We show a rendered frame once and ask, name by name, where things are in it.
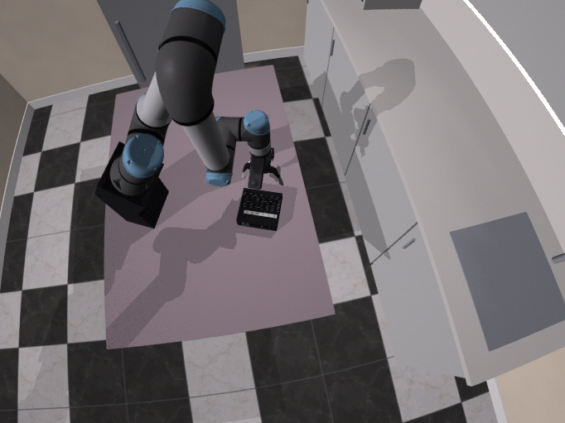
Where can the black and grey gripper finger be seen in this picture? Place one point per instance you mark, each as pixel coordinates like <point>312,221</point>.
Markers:
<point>246,170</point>
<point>275,173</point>

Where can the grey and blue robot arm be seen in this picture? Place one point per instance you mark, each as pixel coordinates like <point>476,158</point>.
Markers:
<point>181,90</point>

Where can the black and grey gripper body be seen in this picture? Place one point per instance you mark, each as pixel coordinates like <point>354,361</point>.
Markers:
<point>269,158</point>

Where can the black lighting desk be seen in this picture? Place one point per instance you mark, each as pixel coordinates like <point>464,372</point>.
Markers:
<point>259,209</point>

